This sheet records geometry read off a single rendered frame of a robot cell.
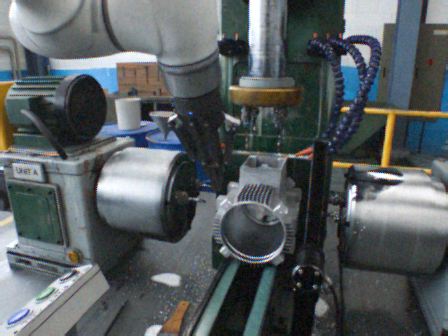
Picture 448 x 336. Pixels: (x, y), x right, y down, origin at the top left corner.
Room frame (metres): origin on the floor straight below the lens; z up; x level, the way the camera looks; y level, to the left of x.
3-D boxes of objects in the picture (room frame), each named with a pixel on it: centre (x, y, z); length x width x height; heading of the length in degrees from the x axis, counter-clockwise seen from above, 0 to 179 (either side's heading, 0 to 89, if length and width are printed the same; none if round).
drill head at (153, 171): (0.88, 0.25, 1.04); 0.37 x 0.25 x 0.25; 74
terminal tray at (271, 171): (0.82, -0.10, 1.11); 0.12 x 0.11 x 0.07; 164
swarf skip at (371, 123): (4.90, -1.92, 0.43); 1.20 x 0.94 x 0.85; 77
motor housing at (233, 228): (0.78, -0.09, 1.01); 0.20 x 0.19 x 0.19; 164
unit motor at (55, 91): (0.93, 0.53, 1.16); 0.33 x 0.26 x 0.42; 74
